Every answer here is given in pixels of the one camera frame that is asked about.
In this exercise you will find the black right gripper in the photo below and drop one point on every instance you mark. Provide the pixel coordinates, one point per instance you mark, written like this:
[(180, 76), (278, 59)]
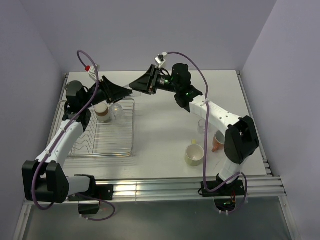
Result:
[(147, 83)]

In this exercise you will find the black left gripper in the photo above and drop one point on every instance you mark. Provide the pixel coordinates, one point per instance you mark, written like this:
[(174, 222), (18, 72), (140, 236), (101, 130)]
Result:
[(115, 93)]

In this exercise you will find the large clear glass tumbler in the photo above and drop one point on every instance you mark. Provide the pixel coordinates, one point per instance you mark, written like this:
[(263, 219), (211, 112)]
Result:
[(117, 114)]

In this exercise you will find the brown and white paper cup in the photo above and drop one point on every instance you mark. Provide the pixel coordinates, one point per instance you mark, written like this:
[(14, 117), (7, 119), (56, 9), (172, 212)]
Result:
[(102, 112)]

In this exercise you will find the small clear glass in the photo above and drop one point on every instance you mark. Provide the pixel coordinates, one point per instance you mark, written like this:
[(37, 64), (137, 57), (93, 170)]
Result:
[(202, 126), (136, 94)]

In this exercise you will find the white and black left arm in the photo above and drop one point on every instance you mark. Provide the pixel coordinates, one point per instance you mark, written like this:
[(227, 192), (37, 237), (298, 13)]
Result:
[(43, 178)]

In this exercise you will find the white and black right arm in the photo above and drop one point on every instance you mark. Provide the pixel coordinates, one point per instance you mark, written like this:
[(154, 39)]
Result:
[(240, 134)]

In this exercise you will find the yellow-green ceramic mug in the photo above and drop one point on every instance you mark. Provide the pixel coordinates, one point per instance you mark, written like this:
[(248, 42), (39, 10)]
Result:
[(194, 154)]

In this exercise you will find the orange ceramic mug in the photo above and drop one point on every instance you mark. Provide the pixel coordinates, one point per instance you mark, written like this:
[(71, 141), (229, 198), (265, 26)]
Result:
[(218, 142)]

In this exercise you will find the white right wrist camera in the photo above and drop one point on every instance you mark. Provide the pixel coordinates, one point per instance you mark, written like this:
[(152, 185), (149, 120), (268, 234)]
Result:
[(160, 60)]

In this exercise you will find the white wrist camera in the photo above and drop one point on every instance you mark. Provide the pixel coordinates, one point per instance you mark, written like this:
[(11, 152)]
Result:
[(92, 71), (160, 60)]

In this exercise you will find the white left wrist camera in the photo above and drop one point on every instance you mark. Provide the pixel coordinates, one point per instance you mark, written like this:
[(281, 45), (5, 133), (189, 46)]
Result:
[(92, 71)]

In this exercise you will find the metal wire dish rack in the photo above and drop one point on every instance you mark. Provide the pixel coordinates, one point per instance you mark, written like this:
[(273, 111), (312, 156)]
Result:
[(114, 138)]

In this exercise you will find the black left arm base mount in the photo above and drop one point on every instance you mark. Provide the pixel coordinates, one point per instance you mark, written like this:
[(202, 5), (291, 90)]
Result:
[(91, 204)]

